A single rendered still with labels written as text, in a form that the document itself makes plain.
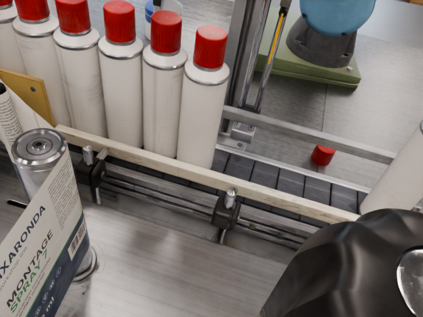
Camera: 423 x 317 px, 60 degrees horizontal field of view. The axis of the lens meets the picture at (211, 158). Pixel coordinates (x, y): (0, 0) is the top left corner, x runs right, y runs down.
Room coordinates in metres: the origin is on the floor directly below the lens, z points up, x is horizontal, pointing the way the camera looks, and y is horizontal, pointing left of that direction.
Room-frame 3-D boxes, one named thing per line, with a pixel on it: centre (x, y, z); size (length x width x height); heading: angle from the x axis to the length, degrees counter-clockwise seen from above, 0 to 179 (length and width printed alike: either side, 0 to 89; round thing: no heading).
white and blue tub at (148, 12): (0.76, 0.17, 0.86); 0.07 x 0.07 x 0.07
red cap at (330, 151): (0.46, -0.19, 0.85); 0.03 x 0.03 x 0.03
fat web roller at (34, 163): (0.17, 0.13, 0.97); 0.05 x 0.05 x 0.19
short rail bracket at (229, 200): (0.26, -0.03, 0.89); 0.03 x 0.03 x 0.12; 82
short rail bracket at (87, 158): (0.30, 0.14, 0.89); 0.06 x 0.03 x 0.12; 172
